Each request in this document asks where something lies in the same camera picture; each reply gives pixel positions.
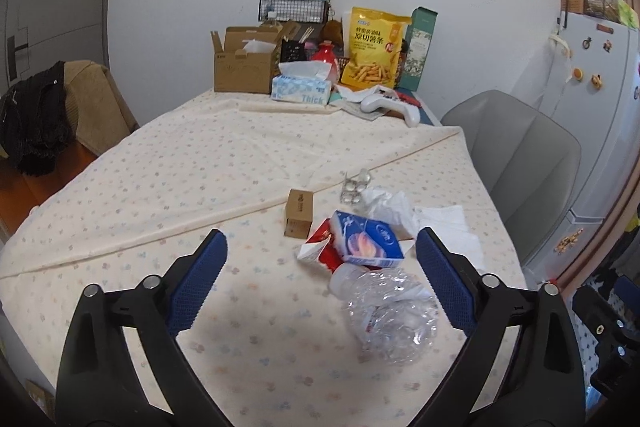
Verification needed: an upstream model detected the white hanging tote bag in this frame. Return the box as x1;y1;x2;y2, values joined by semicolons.
542;14;576;118

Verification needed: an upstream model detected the wire basket with packets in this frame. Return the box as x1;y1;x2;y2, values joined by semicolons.
582;0;619;20

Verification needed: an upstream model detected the brown plush toy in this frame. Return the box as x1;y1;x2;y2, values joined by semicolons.
320;21;346;45

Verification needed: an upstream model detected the brown upholstered chair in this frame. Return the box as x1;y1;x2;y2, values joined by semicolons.
62;59;141;158

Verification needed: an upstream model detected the small brown cardboard box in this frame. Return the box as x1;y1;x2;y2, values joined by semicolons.
283;188;315;239

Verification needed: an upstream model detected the open brown cardboard box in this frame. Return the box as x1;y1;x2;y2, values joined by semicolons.
210;21;298;95

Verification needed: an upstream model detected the floral cream tablecloth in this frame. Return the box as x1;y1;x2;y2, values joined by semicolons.
0;88;528;427

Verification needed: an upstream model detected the clear plastic blister pack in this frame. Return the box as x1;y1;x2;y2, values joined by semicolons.
340;168;373;204

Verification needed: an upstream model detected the printed paper sheet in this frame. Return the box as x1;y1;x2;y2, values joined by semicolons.
330;87;381;122

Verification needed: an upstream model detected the blue white tissue box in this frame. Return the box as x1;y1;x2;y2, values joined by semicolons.
270;61;335;106

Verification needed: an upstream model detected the white game controller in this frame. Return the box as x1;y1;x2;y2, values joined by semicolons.
360;86;423;128

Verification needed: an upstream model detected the white tissue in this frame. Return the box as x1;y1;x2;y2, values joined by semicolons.
361;187;416;240

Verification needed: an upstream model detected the white napkin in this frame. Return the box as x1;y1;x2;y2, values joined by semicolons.
400;204;483;265

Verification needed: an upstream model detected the black wire basket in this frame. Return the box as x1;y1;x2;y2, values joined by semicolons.
258;0;332;24

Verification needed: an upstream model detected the red white vase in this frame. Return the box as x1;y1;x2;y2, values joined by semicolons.
310;41;337;80

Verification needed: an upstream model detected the tall green floral box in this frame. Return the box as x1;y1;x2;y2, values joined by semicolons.
398;7;439;92

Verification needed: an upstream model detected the yellow snack bag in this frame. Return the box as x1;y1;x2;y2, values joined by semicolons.
339;6;412;88

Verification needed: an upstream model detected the torn red white carton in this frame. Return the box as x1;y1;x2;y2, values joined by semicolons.
296;218;381;275

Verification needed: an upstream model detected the red printed can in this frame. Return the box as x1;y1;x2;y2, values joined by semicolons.
394;41;408;88

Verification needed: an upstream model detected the gold cluster fridge magnet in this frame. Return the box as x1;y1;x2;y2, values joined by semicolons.
554;228;585;254

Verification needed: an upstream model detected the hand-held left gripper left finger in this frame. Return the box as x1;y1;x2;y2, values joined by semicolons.
56;229;236;427

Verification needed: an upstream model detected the grey shell chair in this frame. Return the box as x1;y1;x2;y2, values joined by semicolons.
440;89;583;265

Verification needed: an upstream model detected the black pen holder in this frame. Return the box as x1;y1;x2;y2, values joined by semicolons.
280;34;308;64

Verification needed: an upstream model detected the white fridge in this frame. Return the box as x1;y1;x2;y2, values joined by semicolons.
520;9;640;288

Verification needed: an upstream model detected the crushed clear plastic bottle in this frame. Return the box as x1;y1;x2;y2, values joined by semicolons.
329;263;438;367

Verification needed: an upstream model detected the light green box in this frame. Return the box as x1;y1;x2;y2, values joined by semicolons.
617;0;640;30

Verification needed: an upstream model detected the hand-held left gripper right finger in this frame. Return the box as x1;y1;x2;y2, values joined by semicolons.
407;227;586;427

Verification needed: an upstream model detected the black clothing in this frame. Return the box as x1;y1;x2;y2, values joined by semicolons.
0;61;68;175

